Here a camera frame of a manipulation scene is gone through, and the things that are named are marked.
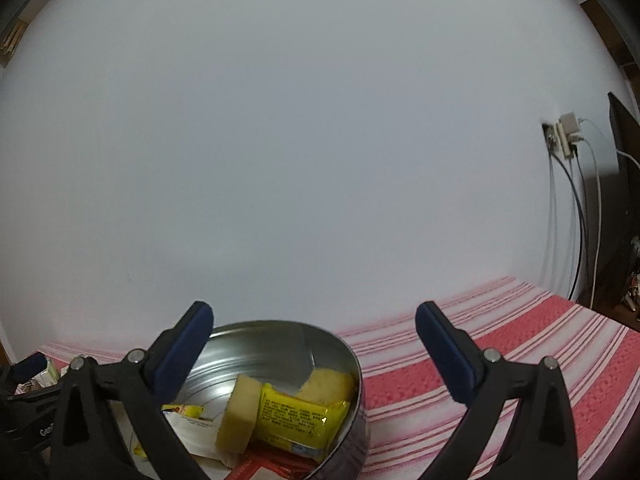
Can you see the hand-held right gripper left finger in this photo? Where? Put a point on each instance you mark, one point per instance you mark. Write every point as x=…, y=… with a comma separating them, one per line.
x=180, y=355

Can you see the yellow snack packet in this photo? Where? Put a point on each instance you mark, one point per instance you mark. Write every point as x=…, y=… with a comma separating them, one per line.
x=295, y=415

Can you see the pale green tissue pack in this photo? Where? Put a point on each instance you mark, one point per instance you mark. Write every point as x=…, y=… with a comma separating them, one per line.
x=52, y=372

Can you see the round metal tin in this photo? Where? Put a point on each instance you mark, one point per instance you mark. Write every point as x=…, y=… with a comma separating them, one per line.
x=280, y=345

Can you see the white plug adapter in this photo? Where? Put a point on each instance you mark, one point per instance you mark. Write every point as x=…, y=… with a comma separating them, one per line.
x=570, y=124

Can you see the yellow cracker packet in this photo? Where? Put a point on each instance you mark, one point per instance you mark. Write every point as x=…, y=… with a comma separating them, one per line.
x=187, y=411

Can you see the red snack packet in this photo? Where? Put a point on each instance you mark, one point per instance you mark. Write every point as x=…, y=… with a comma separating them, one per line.
x=270, y=470

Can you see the wooden furniture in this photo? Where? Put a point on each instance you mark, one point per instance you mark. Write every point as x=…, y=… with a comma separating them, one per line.
x=612, y=35

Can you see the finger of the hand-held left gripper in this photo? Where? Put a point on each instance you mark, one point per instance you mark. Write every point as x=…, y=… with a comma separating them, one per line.
x=27, y=366

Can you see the red striped cloth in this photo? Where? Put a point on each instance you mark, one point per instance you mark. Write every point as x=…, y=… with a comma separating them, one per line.
x=475, y=325

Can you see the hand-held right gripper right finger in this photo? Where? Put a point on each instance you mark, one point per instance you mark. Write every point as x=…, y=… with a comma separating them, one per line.
x=445, y=355

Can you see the wall socket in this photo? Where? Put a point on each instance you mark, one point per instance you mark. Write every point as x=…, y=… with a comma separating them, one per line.
x=554, y=142

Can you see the fringed wall decoration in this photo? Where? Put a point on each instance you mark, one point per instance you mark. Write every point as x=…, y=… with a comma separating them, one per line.
x=11, y=42

